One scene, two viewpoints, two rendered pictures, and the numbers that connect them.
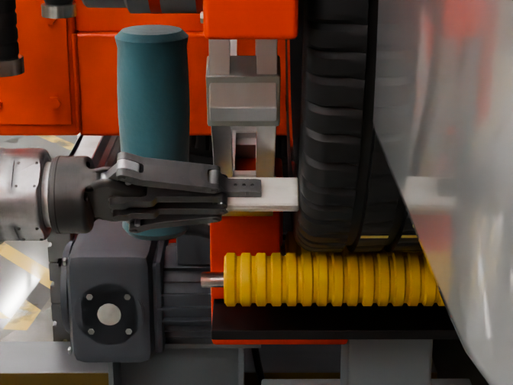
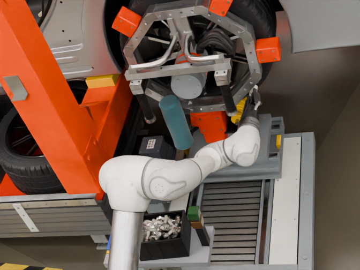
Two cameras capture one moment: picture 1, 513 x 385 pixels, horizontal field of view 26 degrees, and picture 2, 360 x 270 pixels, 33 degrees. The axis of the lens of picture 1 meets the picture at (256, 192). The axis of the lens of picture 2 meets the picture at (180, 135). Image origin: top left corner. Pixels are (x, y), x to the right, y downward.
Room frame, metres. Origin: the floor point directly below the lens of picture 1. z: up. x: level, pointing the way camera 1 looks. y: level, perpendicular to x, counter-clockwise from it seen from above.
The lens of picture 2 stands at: (0.54, 1.96, 2.28)
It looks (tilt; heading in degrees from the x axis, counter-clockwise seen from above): 41 degrees down; 294
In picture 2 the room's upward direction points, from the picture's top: 21 degrees counter-clockwise
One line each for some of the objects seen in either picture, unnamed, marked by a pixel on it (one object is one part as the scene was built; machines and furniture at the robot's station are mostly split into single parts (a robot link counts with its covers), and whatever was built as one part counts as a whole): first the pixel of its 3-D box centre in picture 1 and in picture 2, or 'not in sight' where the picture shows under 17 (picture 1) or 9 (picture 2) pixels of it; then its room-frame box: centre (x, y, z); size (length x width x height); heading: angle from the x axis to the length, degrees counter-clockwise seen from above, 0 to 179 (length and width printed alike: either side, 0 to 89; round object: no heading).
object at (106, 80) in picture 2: not in sight; (104, 74); (1.74, -0.16, 0.71); 0.14 x 0.14 x 0.05; 0
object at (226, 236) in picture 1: (278, 261); (214, 117); (1.23, -0.03, 0.48); 0.16 x 0.12 x 0.17; 90
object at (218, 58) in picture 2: not in sight; (201, 39); (1.13, 0.13, 1.03); 0.19 x 0.18 x 0.11; 90
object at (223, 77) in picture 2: not in sight; (223, 72); (1.06, 0.22, 0.93); 0.09 x 0.05 x 0.05; 90
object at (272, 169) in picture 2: not in sight; (233, 149); (1.23, -0.16, 0.13); 0.50 x 0.36 x 0.10; 0
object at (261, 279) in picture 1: (337, 279); (240, 102); (1.11, -0.09, 0.51); 0.29 x 0.06 x 0.06; 90
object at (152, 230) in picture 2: not in sight; (161, 234); (1.34, 0.65, 0.51); 0.20 x 0.14 x 0.13; 6
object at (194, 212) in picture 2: not in sight; (194, 212); (1.18, 0.65, 0.64); 0.04 x 0.04 x 0.04; 0
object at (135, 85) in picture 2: not in sight; (139, 82); (1.40, 0.22, 0.93); 0.09 x 0.05 x 0.05; 90
